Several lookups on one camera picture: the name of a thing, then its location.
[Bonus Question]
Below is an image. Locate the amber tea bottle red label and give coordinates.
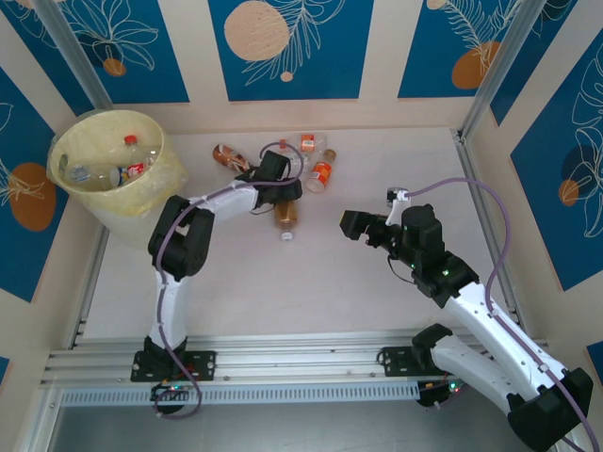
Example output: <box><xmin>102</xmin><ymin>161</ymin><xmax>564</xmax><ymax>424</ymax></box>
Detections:
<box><xmin>274</xmin><ymin>200</ymin><xmax>302</xmax><ymax>242</ymax></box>

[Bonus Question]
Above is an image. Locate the red cap cola bottle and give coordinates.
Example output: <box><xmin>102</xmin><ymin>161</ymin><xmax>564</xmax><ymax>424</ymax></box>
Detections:
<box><xmin>122</xmin><ymin>134</ymin><xmax>160</xmax><ymax>185</ymax></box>

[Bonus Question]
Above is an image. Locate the clear water bottle white cap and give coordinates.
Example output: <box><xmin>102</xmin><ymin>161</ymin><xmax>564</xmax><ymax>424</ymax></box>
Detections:
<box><xmin>69</xmin><ymin>161</ymin><xmax>113</xmax><ymax>186</ymax></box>

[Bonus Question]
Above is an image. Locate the white waste bin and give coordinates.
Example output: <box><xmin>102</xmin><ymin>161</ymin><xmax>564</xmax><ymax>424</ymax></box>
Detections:
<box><xmin>46</xmin><ymin>108</ymin><xmax>189</xmax><ymax>250</ymax></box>

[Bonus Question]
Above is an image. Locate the clear bottle orange cap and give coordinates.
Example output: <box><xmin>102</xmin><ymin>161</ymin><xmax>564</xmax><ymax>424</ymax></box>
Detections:
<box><xmin>278</xmin><ymin>133</ymin><xmax>330</xmax><ymax>154</ymax></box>

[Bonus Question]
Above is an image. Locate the orange label bottle tan cap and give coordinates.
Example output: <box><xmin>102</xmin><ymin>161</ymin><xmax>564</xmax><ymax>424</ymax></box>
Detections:
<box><xmin>304</xmin><ymin>148</ymin><xmax>338</xmax><ymax>194</ymax></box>

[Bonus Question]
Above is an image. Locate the brown drink bottle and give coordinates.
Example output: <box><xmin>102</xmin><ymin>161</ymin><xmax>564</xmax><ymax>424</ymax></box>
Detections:
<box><xmin>211</xmin><ymin>143</ymin><xmax>251</xmax><ymax>171</ymax></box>

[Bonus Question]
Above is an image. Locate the small circuit board with LEDs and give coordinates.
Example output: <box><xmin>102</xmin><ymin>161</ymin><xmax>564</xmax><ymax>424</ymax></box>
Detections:
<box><xmin>416</xmin><ymin>375</ymin><xmax>472</xmax><ymax>411</ymax></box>
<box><xmin>149</xmin><ymin>381</ymin><xmax>190</xmax><ymax>402</ymax></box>

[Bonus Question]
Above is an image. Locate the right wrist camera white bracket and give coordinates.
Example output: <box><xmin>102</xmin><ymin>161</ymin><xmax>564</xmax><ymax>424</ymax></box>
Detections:
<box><xmin>384</xmin><ymin>186</ymin><xmax>412</xmax><ymax>228</ymax></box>

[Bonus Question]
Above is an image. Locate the thin black cable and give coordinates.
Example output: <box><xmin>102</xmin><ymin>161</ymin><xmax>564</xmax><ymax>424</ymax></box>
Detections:
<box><xmin>385</xmin><ymin>255</ymin><xmax>421</xmax><ymax>287</ymax></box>

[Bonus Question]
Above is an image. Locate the aluminium table side rail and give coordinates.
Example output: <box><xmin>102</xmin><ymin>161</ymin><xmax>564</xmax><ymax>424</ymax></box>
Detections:
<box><xmin>450</xmin><ymin>127</ymin><xmax>522</xmax><ymax>316</ymax></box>
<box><xmin>65</xmin><ymin>225</ymin><xmax>112</xmax><ymax>350</ymax></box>

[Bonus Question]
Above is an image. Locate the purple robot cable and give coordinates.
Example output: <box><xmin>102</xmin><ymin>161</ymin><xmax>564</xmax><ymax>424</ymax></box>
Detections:
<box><xmin>153</xmin><ymin>139</ymin><xmax>313</xmax><ymax>421</ymax></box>
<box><xmin>407</xmin><ymin>177</ymin><xmax>597</xmax><ymax>452</ymax></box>

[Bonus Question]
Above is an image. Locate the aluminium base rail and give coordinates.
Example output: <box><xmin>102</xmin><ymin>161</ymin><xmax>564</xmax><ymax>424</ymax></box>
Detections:
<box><xmin>40</xmin><ymin>331</ymin><xmax>477</xmax><ymax>392</ymax></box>

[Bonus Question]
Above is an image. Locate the white slotted cable duct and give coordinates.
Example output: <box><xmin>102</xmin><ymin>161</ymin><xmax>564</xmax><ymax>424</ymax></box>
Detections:
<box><xmin>59</xmin><ymin>380</ymin><xmax>421</xmax><ymax>407</ymax></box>

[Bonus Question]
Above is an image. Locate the aluminium frame post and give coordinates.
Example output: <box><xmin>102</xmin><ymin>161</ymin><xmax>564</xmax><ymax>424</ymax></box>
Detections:
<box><xmin>32</xmin><ymin>0</ymin><xmax>119</xmax><ymax>114</ymax></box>
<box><xmin>457</xmin><ymin>0</ymin><xmax>550</xmax><ymax>140</ymax></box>

